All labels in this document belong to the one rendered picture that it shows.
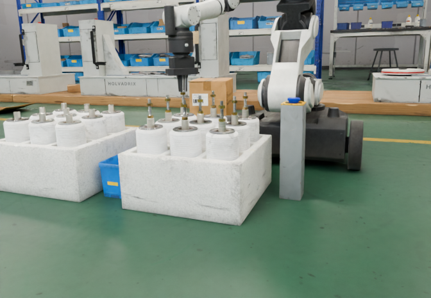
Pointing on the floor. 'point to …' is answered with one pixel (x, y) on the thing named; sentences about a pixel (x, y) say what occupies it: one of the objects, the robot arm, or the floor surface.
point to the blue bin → (111, 177)
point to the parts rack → (163, 8)
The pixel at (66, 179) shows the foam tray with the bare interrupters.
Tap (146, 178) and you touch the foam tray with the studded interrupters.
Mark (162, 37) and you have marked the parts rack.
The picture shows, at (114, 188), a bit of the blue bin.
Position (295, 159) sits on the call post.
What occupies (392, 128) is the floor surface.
